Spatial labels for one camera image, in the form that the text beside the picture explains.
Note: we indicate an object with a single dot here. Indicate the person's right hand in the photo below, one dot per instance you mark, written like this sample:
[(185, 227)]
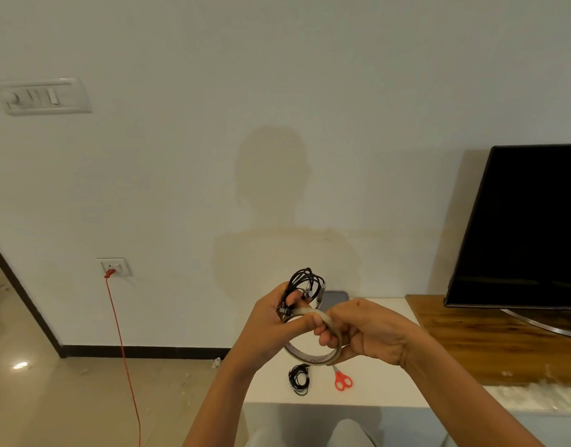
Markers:
[(378, 330)]

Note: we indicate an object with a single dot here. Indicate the person's left hand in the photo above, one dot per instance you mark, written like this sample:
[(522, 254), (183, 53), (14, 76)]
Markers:
[(262, 330)]

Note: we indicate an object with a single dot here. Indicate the grey lidded container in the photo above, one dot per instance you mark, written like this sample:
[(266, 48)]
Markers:
[(334, 300)]

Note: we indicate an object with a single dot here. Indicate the clear tape roll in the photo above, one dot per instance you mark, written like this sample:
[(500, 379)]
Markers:
[(313, 359)]

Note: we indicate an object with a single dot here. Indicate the red scissors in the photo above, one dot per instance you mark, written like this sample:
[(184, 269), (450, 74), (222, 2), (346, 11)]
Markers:
[(343, 382)]

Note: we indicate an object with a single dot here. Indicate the person's right forearm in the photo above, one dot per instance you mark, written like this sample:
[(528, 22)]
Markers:
[(467, 391)]

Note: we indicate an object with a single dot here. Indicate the person's grey trouser leg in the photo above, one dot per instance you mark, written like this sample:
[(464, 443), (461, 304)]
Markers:
[(353, 435)]

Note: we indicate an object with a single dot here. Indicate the white scrap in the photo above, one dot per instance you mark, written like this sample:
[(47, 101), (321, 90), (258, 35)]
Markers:
[(216, 363)]

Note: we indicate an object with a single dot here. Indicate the wooden board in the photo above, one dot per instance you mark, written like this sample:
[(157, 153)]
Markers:
[(490, 349)]

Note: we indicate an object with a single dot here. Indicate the silver television stand leg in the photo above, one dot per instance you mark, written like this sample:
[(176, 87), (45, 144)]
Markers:
[(541, 323)]

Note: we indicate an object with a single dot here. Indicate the black television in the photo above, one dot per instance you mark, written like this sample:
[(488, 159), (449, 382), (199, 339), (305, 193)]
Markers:
[(523, 228)]

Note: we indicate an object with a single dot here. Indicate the white wall socket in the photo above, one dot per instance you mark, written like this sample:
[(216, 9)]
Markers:
[(122, 265)]

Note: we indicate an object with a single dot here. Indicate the white wall switch panel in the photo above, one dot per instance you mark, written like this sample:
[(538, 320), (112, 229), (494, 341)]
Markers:
[(45, 96)]

